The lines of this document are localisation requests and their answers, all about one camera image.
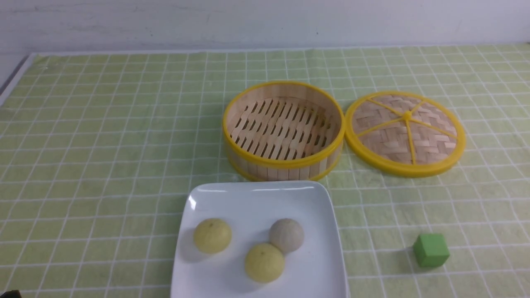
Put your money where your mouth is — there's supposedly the yellow steamed bun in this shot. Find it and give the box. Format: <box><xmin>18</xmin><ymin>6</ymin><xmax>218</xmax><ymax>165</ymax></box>
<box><xmin>244</xmin><ymin>242</ymin><xmax>285</xmax><ymax>284</ymax></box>
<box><xmin>193</xmin><ymin>218</ymin><xmax>232</xmax><ymax>254</ymax></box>

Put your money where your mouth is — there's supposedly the grey steamed bun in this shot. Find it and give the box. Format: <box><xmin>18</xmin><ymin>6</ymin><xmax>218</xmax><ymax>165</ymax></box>
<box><xmin>269</xmin><ymin>218</ymin><xmax>305</xmax><ymax>254</ymax></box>

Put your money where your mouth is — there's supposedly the white square plate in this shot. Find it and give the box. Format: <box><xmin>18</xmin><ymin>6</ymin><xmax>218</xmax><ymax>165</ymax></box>
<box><xmin>171</xmin><ymin>181</ymin><xmax>350</xmax><ymax>298</ymax></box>

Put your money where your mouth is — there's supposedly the yellow steamed bun on plate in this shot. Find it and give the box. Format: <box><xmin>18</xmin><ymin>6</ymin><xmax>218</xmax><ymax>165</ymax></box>
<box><xmin>244</xmin><ymin>242</ymin><xmax>285</xmax><ymax>284</ymax></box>

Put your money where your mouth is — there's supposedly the bamboo steamer basket yellow rim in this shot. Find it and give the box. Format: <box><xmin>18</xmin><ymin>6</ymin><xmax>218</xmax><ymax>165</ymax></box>
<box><xmin>223</xmin><ymin>81</ymin><xmax>346</xmax><ymax>181</ymax></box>

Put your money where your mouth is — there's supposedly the woven bamboo steamer lid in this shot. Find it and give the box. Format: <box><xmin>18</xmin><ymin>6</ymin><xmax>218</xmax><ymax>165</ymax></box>
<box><xmin>344</xmin><ymin>91</ymin><xmax>466</xmax><ymax>178</ymax></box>

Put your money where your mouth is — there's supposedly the green checkered tablecloth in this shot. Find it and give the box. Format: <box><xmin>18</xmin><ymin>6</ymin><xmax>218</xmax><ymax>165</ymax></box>
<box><xmin>0</xmin><ymin>45</ymin><xmax>530</xmax><ymax>298</ymax></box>

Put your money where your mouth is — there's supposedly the green cube block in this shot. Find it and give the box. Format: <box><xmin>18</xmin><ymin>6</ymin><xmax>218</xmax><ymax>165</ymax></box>
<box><xmin>412</xmin><ymin>233</ymin><xmax>451</xmax><ymax>268</ymax></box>

